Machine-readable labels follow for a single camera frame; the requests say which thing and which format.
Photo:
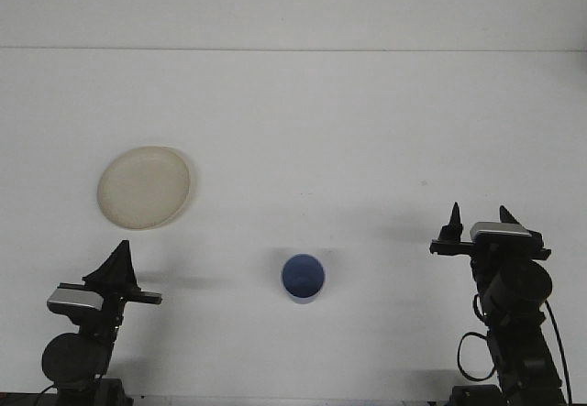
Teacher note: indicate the pale blue cup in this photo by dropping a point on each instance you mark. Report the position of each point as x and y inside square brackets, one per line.
[302, 277]

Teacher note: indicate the pale round plate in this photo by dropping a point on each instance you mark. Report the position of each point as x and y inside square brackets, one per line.
[142, 188]

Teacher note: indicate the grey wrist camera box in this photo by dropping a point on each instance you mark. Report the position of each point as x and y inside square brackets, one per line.
[73, 300]
[500, 231]

